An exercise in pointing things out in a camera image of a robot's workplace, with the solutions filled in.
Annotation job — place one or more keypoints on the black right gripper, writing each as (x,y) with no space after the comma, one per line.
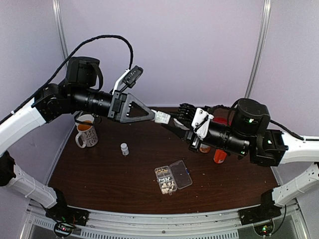
(189,136)

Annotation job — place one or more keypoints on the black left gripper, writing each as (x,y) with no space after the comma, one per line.
(115,111)

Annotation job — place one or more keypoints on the small white pill bottle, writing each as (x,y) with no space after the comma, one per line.
(161,117)

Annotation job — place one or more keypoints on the grey capped vitamin bottle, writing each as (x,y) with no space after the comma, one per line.
(204,148)

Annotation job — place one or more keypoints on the clear plastic pill organizer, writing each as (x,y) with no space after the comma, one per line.
(179,174)

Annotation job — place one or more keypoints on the orange pill bottle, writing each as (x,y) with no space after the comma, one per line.
(219,156)

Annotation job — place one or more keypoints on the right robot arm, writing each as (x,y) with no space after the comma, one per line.
(250,132)

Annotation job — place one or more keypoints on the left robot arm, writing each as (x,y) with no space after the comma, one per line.
(79,91)

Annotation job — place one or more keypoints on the white pills group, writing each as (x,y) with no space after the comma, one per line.
(165,179)
(167,185)

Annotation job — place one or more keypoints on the white pills in organizer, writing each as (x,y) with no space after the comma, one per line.
(167,190)

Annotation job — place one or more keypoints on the white fluted ceramic bowl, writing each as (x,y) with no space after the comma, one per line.
(179,124)

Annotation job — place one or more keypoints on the red floral saucer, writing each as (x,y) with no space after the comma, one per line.
(220,120)

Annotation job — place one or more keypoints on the floral mug yellow inside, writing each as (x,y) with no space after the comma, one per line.
(86,136)

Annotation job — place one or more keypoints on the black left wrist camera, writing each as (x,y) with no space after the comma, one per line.
(127,80)

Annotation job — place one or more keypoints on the aluminium frame post right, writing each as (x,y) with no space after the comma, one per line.
(264,26)

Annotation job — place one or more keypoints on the aluminium frame post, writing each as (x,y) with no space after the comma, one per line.
(60,29)
(264,26)

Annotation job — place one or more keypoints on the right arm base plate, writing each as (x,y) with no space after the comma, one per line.
(258,214)

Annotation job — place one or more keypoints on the aluminium frame post left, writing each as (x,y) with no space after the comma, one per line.
(60,29)

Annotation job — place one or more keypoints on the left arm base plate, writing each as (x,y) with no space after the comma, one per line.
(69,215)

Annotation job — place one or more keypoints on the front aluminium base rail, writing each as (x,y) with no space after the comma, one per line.
(224,224)

